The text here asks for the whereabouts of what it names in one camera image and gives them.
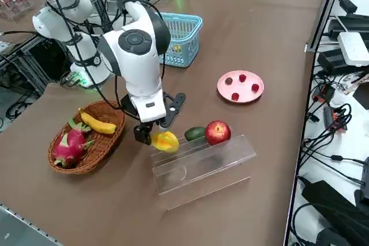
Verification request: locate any small black power adapter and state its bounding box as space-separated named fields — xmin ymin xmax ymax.
xmin=340 ymin=0 xmax=358 ymax=13

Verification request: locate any orange black connector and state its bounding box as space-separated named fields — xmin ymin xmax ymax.
xmin=322 ymin=104 xmax=351 ymax=133
xmin=314 ymin=83 xmax=337 ymax=103

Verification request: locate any pink dragon fruit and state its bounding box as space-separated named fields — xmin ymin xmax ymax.
xmin=53 ymin=118 xmax=96 ymax=169

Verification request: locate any brown wicker basket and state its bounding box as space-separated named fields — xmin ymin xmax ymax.
xmin=47 ymin=100 xmax=128 ymax=176

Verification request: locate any long black power strip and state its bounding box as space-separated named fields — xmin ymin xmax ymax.
xmin=328 ymin=15 xmax=369 ymax=39

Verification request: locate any yellow banana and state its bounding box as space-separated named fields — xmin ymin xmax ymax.
xmin=78 ymin=108 xmax=118 ymax=135

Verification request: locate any blue plastic basket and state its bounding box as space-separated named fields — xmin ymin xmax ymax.
xmin=155 ymin=12 xmax=204 ymax=69

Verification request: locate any green avocado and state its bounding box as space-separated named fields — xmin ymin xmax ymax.
xmin=184 ymin=126 xmax=207 ymax=142

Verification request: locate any clear acrylic display stand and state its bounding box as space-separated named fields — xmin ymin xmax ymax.
xmin=149 ymin=134 xmax=257 ymax=211

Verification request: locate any pink round plate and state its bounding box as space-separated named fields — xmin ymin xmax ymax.
xmin=216 ymin=70 xmax=265 ymax=104

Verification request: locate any aluminium camera post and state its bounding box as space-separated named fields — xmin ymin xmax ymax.
xmin=304 ymin=0 xmax=348 ymax=54

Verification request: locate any red apple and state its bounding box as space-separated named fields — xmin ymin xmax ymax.
xmin=205 ymin=120 xmax=232 ymax=146

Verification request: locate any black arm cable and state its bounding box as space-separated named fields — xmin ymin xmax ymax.
xmin=43 ymin=0 xmax=167 ymax=105

